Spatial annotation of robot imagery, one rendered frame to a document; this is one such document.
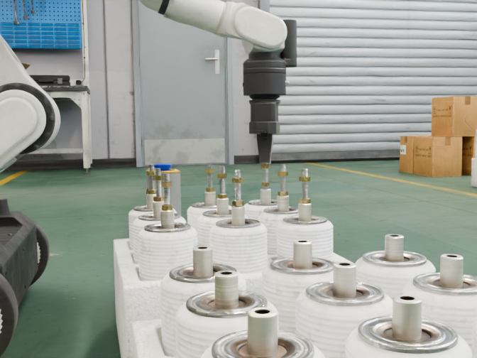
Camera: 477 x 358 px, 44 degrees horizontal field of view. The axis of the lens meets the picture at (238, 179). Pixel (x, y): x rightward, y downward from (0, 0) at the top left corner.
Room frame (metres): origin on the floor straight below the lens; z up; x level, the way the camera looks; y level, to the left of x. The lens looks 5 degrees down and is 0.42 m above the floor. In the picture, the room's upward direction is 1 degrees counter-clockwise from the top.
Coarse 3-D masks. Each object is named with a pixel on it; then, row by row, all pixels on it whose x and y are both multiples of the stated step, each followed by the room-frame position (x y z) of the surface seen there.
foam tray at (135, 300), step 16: (128, 240) 1.22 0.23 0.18; (128, 256) 1.07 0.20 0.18; (272, 256) 1.05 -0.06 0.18; (336, 256) 1.05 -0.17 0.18; (128, 272) 0.95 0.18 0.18; (128, 288) 0.86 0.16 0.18; (144, 288) 0.87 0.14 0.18; (256, 288) 0.91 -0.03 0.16; (128, 304) 0.86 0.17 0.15; (144, 304) 0.87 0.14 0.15; (160, 304) 0.88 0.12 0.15; (128, 320) 0.86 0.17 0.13; (128, 336) 0.86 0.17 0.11; (128, 352) 0.86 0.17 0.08
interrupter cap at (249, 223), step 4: (220, 220) 1.00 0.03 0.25; (224, 220) 1.01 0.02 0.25; (228, 220) 1.01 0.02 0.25; (248, 220) 1.00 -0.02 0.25; (252, 220) 1.01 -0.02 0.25; (256, 220) 1.00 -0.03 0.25; (216, 224) 0.97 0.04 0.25; (220, 224) 0.96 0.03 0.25; (224, 224) 0.97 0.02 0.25; (228, 224) 0.96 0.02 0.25; (244, 224) 0.96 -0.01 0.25; (248, 224) 0.96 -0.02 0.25; (252, 224) 0.96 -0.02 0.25; (256, 224) 0.96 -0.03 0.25; (260, 224) 0.97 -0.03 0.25; (232, 228) 0.95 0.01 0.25; (236, 228) 0.95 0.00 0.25; (240, 228) 0.95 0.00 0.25
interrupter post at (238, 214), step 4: (232, 208) 0.98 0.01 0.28; (236, 208) 0.97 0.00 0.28; (240, 208) 0.97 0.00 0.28; (244, 208) 0.98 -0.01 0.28; (232, 212) 0.98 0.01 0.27; (236, 212) 0.97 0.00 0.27; (240, 212) 0.97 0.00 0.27; (244, 212) 0.98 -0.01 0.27; (232, 216) 0.98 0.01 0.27; (236, 216) 0.97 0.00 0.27; (240, 216) 0.97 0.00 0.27; (244, 216) 0.98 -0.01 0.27; (232, 220) 0.98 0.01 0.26; (236, 220) 0.97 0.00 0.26; (240, 220) 0.97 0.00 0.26; (244, 220) 0.98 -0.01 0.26; (232, 224) 0.98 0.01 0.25; (236, 224) 0.97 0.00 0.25; (240, 224) 0.97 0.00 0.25
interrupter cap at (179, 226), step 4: (148, 224) 0.97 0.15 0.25; (152, 224) 0.97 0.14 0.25; (156, 224) 0.97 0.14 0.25; (176, 224) 0.98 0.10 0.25; (180, 224) 0.97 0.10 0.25; (184, 224) 0.97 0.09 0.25; (188, 224) 0.97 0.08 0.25; (144, 228) 0.94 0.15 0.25; (148, 228) 0.94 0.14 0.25; (152, 228) 0.94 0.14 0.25; (156, 228) 0.95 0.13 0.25; (160, 228) 0.96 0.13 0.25; (176, 228) 0.94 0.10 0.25; (180, 228) 0.94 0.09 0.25; (184, 228) 0.93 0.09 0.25; (188, 228) 0.94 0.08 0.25; (160, 232) 0.92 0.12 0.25; (164, 232) 0.92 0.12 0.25
